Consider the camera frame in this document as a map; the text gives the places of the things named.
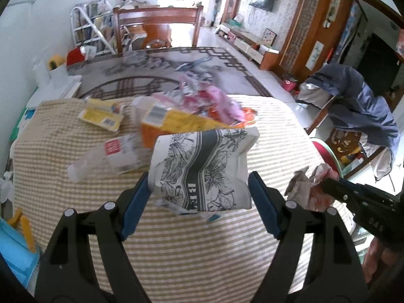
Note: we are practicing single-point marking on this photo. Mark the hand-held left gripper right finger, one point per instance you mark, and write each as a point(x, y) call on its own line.
point(263, 205)

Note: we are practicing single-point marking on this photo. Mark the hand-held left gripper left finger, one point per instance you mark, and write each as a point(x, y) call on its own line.
point(135, 208)

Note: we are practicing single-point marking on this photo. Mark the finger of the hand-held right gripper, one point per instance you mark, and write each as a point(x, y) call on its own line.
point(336, 189)

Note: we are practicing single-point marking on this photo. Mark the red white wrapper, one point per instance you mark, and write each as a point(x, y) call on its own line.
point(303, 189)

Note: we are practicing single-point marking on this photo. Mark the clear plastic bottle red label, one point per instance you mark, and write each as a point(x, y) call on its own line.
point(110, 154)

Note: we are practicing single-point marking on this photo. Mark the white floral print paper bag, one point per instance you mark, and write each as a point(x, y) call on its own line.
point(202, 164)

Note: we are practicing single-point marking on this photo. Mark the yellow orange snack bag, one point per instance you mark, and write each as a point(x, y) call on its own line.
point(180, 122)

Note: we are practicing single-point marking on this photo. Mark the yellow snack packet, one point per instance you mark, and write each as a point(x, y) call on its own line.
point(101, 115)

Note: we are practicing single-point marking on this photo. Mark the pink plastic bag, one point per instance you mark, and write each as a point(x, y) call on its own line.
point(217, 104)

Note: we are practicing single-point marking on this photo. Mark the person's right hand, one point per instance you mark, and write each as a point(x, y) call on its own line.
point(377, 258)

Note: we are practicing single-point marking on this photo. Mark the red stool green rim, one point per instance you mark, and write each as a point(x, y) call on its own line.
point(325, 154)

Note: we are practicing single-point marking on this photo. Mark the wooden chair under jacket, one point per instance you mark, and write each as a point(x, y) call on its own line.
point(344, 151)

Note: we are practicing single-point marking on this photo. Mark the beige striped cloth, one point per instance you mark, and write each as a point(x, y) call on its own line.
point(189, 252)

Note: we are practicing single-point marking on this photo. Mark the blue grey jacket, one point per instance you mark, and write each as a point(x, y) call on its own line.
point(356, 107)

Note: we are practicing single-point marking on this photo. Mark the orange snack wrapper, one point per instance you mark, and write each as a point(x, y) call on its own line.
point(249, 116)

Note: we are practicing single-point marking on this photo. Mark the yellow plastic clips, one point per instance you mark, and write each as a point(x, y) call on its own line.
point(26, 232)

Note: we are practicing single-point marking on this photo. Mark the small red bin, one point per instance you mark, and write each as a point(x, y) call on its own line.
point(289, 86)

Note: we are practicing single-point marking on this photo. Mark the light blue box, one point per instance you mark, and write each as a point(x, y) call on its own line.
point(15, 249)

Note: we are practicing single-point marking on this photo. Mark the white plastic container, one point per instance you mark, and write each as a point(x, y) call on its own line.
point(60, 80)

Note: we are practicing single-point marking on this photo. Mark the low television cabinet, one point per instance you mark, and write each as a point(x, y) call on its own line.
point(252, 45)

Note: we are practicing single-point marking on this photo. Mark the wooden lattice partition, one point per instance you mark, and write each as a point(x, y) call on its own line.
point(303, 31)

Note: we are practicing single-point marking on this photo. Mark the red box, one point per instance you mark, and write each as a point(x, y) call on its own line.
point(75, 56)

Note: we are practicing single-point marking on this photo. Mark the yellow object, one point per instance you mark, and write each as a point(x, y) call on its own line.
point(56, 60)

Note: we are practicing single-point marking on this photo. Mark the silver stepladder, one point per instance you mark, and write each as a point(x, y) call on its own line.
point(91, 22)

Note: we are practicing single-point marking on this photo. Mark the brown wooden chair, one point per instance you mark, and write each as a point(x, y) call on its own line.
point(157, 14)

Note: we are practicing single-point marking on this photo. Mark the small picture frame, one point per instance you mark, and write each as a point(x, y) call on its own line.
point(270, 37)

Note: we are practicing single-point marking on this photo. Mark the wall television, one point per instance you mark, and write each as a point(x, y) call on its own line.
point(263, 0)

